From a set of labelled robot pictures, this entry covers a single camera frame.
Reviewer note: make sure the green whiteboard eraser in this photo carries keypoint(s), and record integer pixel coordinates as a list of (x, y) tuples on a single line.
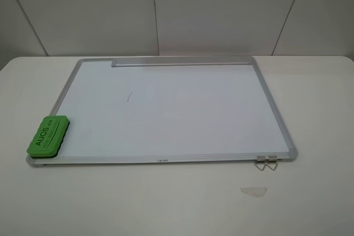
[(49, 137)]

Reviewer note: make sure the clear tape piece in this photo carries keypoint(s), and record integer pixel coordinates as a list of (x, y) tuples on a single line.
[(256, 192)]

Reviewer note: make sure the metal hanging clip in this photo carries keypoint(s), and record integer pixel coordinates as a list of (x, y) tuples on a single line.
[(260, 163), (272, 162)]

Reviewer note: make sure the right metal hanging clip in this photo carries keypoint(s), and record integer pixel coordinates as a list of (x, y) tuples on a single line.
[(272, 162)]

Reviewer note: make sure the left metal hanging clip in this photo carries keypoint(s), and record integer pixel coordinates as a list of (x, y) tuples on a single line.
[(260, 163)]

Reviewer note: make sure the white aluminium-framed whiteboard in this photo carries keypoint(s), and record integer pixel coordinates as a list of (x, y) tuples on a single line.
[(168, 109)]

